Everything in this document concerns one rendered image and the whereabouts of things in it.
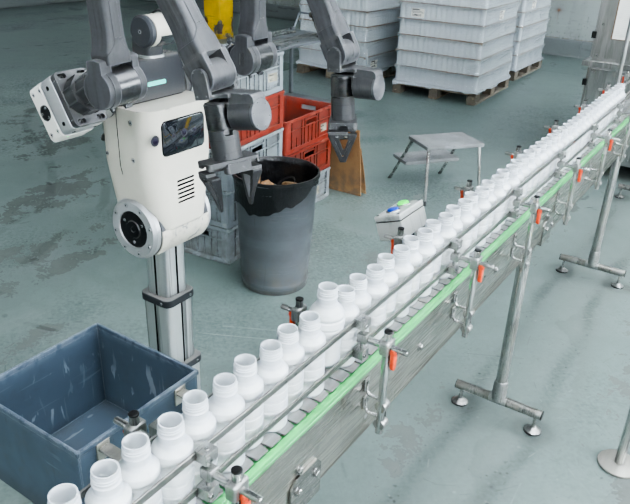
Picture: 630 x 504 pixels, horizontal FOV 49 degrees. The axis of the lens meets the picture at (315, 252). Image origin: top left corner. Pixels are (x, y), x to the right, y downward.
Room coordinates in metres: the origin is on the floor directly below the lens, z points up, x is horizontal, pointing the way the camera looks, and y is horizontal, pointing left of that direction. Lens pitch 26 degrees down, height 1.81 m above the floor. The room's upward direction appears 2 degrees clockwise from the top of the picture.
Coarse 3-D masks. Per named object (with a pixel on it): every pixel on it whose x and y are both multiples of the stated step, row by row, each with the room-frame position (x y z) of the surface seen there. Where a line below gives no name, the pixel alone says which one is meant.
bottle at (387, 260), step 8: (384, 256) 1.34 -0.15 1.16; (392, 256) 1.33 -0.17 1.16; (384, 264) 1.31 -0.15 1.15; (392, 264) 1.32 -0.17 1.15; (384, 272) 1.31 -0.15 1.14; (392, 272) 1.32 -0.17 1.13; (384, 280) 1.30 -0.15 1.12; (392, 280) 1.30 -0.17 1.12; (392, 288) 1.30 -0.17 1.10; (392, 296) 1.30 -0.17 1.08; (392, 304) 1.31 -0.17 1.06; (392, 312) 1.31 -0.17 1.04
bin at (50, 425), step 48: (96, 336) 1.35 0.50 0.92; (0, 384) 1.14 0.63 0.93; (48, 384) 1.23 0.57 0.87; (96, 384) 1.34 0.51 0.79; (144, 384) 1.28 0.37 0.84; (192, 384) 1.18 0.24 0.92; (0, 432) 1.06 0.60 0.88; (48, 432) 1.22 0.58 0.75; (96, 432) 1.23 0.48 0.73; (48, 480) 0.99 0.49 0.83
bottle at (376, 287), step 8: (376, 264) 1.29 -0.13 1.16; (368, 272) 1.26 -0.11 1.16; (376, 272) 1.26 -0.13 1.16; (368, 280) 1.26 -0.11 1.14; (376, 280) 1.25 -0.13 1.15; (368, 288) 1.25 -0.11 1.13; (376, 288) 1.25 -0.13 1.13; (384, 288) 1.26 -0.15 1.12; (376, 296) 1.24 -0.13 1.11; (384, 304) 1.25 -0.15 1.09; (376, 312) 1.24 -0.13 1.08; (384, 312) 1.26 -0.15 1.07; (376, 320) 1.25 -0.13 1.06; (384, 320) 1.26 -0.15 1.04; (384, 328) 1.27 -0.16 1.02; (376, 336) 1.25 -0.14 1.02
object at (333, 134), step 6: (330, 132) 1.59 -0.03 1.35; (336, 132) 1.59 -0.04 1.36; (342, 132) 1.59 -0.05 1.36; (330, 138) 1.59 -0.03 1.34; (336, 138) 1.60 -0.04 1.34; (342, 138) 1.60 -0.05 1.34; (348, 138) 1.59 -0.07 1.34; (354, 138) 1.59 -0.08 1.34; (336, 144) 1.60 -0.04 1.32; (348, 144) 1.60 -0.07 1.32; (336, 150) 1.60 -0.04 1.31; (348, 150) 1.60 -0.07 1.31; (342, 156) 1.61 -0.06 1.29
